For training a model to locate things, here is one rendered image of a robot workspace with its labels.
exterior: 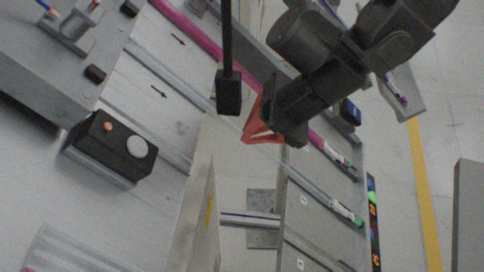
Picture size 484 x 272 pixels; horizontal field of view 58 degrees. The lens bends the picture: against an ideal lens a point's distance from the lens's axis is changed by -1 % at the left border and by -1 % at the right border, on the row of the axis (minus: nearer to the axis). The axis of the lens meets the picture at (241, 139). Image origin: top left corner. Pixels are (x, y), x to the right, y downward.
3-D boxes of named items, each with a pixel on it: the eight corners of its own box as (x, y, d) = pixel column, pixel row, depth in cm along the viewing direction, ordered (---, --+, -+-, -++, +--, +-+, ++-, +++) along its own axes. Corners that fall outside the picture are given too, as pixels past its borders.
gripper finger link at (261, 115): (223, 142, 63) (268, 110, 57) (230, 106, 67) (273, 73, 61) (259, 165, 66) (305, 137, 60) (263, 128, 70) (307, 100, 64)
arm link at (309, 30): (422, 47, 48) (396, 18, 55) (353, -25, 43) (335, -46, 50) (339, 118, 53) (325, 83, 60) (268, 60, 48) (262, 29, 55)
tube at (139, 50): (355, 221, 80) (360, 218, 80) (355, 227, 79) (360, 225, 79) (128, 40, 56) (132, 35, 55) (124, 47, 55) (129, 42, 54)
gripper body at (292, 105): (261, 128, 56) (304, 99, 52) (268, 74, 63) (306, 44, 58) (297, 152, 59) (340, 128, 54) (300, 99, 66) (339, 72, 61)
